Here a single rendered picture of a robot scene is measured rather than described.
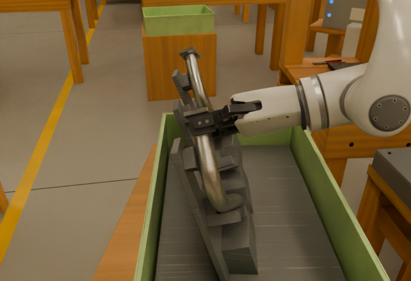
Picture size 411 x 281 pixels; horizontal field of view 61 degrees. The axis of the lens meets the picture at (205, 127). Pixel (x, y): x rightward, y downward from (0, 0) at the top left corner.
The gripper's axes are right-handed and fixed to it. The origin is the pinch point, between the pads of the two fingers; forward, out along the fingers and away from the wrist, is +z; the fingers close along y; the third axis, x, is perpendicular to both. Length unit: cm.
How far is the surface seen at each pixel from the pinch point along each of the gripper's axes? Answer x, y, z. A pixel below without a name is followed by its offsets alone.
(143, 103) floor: -108, -237, 104
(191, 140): -1.9, -13.2, 6.1
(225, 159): 2.1, -20.1, 0.8
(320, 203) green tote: 13.9, -38.0, -17.5
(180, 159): 5.0, 2.8, 4.2
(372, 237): 26, -70, -33
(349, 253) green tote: 24.7, -24.2, -19.7
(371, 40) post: -57, -109, -63
